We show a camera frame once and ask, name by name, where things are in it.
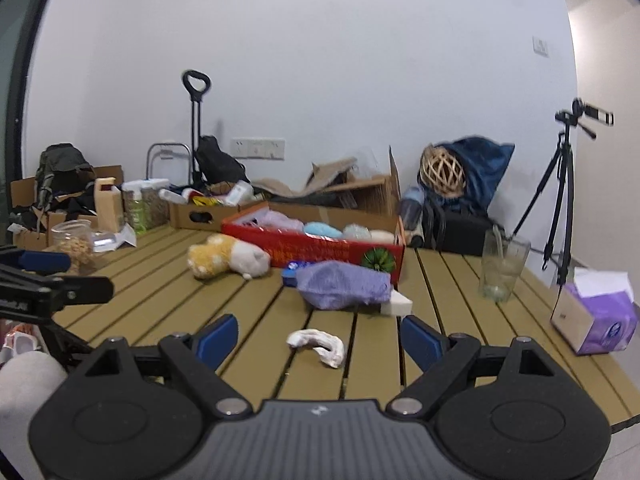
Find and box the beige carton package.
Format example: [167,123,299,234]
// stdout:
[94,177,125,233]

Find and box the blue water bottle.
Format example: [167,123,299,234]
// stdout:
[399,185,425,234]

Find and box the green soap bottle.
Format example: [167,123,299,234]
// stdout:
[122,184,148,234]

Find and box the pink fluffy towel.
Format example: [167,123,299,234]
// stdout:
[257,209,305,233]

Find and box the black backpack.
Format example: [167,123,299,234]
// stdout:
[35,143,96,211]

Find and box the light blue plush toy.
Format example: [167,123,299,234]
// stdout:
[303,222,343,240]

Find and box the black camera tripod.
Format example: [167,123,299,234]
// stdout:
[508,114,598,286]

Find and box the white wall power strip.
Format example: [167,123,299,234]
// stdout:
[230,138,285,160]

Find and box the white curved soft piece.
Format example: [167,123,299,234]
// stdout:
[286,328,345,370]

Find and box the purple tissue box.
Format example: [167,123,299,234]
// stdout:
[551,268,639,356]

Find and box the large open cardboard box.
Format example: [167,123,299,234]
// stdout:
[253,148,400,214]

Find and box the purple cloth pouch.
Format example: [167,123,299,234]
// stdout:
[295,260,393,311]

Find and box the woven rattan ball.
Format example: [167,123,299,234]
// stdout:
[419,145,466,198]

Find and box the blue small packet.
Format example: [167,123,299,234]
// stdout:
[281,261,311,288]

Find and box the white triangular sponge wedge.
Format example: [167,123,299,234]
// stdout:
[380,289,413,318]

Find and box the glass jar with snacks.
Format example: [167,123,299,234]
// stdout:
[51,219,93,271]

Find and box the small brown cardboard tray box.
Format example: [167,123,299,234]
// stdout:
[167,200,266,232]

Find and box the round white sponge puff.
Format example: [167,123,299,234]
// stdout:
[370,230,396,245]

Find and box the red cardboard storage box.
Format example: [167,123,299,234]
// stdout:
[221,202,405,284]

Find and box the yellow white plush dog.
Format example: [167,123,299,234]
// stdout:
[186,233,270,281]

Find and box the dark blue cushion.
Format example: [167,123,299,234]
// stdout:
[434,136,515,217]

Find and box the clear drinking glass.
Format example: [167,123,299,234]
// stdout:
[480,226,532,302]

